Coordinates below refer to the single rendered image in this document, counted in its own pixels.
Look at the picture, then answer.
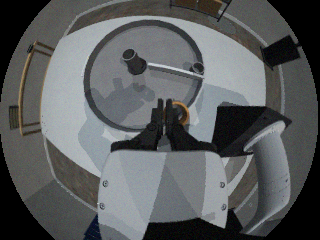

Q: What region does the bronze ring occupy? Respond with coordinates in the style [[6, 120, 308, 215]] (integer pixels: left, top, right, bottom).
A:
[[163, 102, 189, 126]]

